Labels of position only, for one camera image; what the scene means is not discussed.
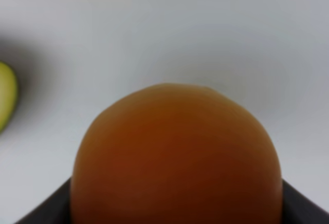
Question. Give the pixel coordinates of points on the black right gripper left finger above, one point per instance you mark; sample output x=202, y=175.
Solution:
x=54, y=210

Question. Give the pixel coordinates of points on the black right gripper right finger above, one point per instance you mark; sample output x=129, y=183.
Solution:
x=297, y=209

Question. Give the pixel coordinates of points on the halved avocado with pit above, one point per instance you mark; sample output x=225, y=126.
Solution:
x=9, y=93

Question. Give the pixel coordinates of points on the orange red peach half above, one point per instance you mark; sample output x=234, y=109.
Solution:
x=175, y=153

